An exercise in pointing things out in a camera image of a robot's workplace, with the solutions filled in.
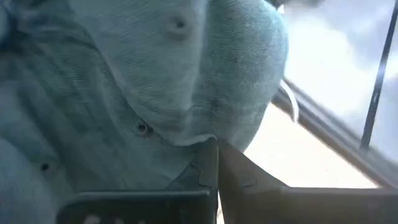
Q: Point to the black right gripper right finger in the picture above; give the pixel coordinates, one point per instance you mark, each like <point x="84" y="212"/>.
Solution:
<point x="280" y="205"/>

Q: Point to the black frame post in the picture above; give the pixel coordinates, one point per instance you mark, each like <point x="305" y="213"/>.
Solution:
<point x="377" y="81"/>

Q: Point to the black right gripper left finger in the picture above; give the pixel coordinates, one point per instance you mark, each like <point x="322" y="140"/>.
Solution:
<point x="174" y="208"/>

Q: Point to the green fabric cap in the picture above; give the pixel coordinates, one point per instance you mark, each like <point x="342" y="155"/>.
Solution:
<point x="124" y="93"/>

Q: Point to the dark table edge rail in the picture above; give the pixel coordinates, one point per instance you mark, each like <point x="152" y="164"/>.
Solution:
<point x="335" y="133"/>

